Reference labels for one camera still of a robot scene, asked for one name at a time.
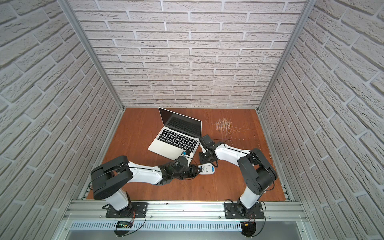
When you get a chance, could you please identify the white wireless mouse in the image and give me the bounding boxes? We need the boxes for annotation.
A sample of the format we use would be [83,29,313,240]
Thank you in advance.
[198,163,215,175]

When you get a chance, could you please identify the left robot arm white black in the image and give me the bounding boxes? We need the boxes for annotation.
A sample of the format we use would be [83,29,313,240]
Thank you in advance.
[89,155,202,211]

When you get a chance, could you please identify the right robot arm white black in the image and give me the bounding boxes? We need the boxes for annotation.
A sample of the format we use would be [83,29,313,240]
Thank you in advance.
[199,135,278,215]

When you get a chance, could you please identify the silver open laptop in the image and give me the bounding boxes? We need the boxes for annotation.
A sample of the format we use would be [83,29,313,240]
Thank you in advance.
[148,108,202,161]

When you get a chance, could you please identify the black round connector board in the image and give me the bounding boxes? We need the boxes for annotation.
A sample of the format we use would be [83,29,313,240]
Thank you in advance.
[241,222,257,238]

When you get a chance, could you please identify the green circuit board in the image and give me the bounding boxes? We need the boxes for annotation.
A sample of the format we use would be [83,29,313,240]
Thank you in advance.
[116,221,133,230]

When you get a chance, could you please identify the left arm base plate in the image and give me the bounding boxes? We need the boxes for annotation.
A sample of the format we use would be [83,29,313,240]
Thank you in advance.
[102,202,149,219]

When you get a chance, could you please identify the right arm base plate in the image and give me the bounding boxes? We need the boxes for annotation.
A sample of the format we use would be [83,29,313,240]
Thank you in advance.
[224,202,265,220]

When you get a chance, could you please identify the aluminium front rail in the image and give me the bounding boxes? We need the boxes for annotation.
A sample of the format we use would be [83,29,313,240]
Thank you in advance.
[63,200,309,222]

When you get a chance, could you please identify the right aluminium corner post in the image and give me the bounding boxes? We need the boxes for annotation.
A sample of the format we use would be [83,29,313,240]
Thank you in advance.
[257,0,317,114]

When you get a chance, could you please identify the aluminium corner post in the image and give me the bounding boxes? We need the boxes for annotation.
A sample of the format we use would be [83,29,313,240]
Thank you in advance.
[257,0,317,114]
[58,0,125,112]

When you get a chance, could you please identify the left aluminium corner post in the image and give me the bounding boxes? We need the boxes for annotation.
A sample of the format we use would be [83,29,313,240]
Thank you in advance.
[58,0,125,112]

